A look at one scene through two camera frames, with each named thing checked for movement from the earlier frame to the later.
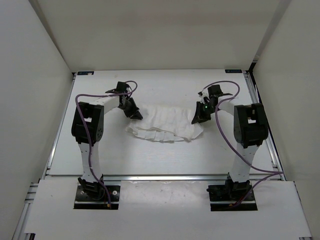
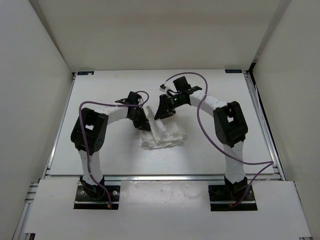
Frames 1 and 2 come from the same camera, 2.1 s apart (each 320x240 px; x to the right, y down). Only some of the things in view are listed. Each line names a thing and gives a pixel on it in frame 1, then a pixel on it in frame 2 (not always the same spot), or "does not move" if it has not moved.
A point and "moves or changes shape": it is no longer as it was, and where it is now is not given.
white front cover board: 166,208 does not move
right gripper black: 199,117 -> 164,108
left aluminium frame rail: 19,233 does not move
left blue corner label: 85,73 does not move
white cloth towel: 165,123 moves or changes shape
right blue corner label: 233,71 does not move
